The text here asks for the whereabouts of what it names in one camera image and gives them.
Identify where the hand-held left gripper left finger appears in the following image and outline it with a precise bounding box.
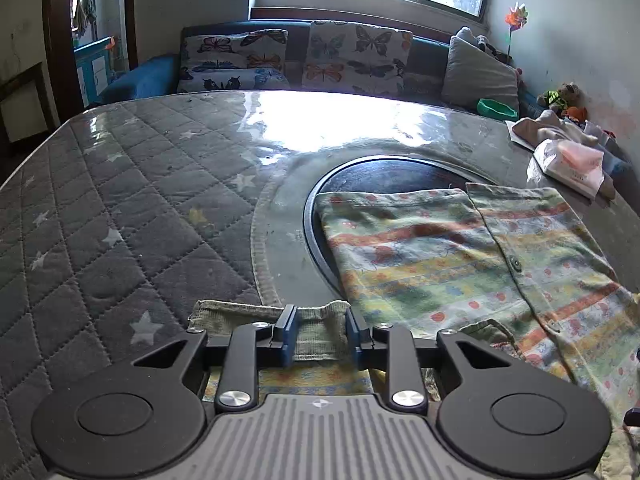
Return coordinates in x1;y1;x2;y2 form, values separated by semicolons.
131;304;299;415

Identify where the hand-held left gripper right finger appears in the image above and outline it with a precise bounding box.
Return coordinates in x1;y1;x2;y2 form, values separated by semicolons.
344;304;516;415

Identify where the colourful striped children's shirt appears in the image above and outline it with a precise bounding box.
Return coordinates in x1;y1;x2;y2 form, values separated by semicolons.
187;182;640;480

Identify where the round black table heater plate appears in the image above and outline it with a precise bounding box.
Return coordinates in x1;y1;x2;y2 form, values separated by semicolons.
302;156;501;306

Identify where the grey quilted star table cover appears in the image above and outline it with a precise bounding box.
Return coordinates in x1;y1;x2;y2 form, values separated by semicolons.
0;90;640;480

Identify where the butterfly print cushion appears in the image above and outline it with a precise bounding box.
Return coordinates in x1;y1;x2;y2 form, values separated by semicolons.
301;20;415;95
180;30;290;72
176;66;292;94

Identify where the green plastic bowl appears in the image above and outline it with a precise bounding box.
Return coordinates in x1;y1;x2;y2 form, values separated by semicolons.
476;98;520;121

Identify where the white pink tissue pack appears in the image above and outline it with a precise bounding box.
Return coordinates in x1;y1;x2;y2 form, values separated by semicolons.
532;139;606;200

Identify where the beige cloth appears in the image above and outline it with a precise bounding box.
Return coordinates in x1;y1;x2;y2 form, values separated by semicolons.
510;110;608;153

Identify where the grey cushion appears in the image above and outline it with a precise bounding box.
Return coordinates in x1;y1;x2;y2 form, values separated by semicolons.
441;35;521;113

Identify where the blue sofa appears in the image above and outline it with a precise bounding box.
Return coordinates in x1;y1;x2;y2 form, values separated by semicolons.
97;20;551;117

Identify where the brown plush toy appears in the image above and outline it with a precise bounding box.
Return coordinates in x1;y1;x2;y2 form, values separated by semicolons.
537;82;583;116

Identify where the white grey soft bundle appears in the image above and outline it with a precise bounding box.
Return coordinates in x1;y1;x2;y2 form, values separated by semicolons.
455;26;511;63

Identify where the blue cabinet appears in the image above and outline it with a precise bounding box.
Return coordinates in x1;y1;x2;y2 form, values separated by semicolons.
74;36;118;106

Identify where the dark wooden chair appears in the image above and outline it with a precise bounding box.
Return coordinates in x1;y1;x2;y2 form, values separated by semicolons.
0;62;57;157

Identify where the colourful pinwheel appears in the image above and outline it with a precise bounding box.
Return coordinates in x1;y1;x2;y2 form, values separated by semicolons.
502;4;529;63

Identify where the hanging cloth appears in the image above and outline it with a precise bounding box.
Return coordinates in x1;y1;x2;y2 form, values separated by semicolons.
72;0;99;39

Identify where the dark wooden door frame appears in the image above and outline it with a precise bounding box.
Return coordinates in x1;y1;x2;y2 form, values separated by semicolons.
42;0;138;111

